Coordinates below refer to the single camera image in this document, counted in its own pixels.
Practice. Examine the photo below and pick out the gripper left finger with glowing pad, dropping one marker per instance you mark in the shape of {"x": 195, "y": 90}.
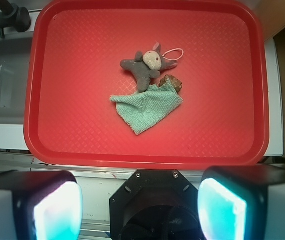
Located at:
{"x": 40, "y": 205}

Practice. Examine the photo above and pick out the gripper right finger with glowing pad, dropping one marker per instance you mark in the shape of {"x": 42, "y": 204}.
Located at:
{"x": 242, "y": 202}

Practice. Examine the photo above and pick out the teal blue cloth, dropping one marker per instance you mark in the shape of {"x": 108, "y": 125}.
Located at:
{"x": 142, "y": 111}

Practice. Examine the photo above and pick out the grey sink basin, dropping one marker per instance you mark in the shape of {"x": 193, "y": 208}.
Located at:
{"x": 15, "y": 52}

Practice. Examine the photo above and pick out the brown rock-like lump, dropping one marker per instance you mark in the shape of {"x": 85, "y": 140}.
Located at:
{"x": 176, "y": 83}

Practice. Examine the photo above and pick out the red plastic tray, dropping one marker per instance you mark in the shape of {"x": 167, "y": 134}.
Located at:
{"x": 74, "y": 70}

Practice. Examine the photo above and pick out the grey plush toy animal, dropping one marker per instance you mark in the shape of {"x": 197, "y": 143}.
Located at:
{"x": 149, "y": 65}

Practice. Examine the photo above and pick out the black faucet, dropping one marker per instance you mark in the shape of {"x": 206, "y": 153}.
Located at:
{"x": 13, "y": 16}

